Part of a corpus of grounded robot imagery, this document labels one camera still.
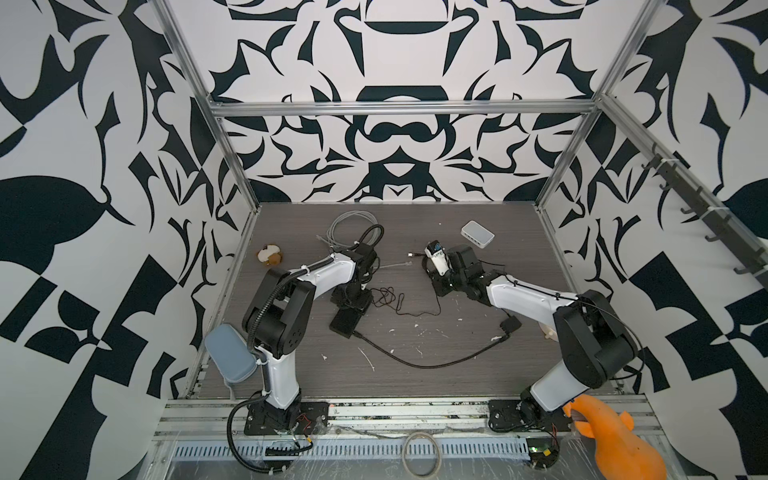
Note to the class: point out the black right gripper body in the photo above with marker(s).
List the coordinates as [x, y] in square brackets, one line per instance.
[448, 282]

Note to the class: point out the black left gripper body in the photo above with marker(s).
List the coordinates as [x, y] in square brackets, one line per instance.
[355, 297]

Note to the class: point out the black ribbed switch box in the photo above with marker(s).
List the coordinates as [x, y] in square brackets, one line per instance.
[345, 322]

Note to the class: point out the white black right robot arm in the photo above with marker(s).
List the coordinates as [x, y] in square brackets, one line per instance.
[594, 343]

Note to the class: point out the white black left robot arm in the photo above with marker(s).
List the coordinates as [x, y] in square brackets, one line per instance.
[277, 318]

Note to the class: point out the brown white round toy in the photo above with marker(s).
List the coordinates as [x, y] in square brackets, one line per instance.
[270, 255]

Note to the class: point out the beige round alarm clock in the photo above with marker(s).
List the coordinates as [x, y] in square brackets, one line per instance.
[549, 332]

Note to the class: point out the light blue plastic lid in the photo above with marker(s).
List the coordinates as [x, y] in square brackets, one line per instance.
[228, 350]

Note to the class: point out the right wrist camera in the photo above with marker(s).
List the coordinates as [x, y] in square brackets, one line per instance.
[435, 252]

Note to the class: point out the white network switch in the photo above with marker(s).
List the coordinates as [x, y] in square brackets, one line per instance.
[477, 234]

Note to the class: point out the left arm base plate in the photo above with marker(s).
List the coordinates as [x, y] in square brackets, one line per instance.
[300, 418]

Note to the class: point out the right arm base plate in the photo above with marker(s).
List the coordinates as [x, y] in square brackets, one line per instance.
[511, 416]

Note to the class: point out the black wall hook rail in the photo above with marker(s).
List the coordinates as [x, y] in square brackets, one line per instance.
[701, 204]

